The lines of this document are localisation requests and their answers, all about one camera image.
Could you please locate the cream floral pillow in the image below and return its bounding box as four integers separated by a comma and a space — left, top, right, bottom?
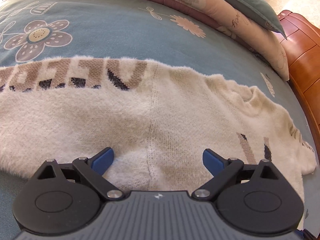
159, 0, 290, 82

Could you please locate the blue floral bed sheet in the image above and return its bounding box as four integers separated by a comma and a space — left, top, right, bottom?
1, 0, 319, 239

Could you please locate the cream knit sweater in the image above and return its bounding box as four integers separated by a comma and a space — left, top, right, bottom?
1, 57, 317, 196

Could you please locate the grey-green pillow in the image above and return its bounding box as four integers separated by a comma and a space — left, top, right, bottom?
225, 0, 286, 37

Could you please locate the orange wooden headboard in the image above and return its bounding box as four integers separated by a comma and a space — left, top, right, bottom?
276, 10, 320, 151

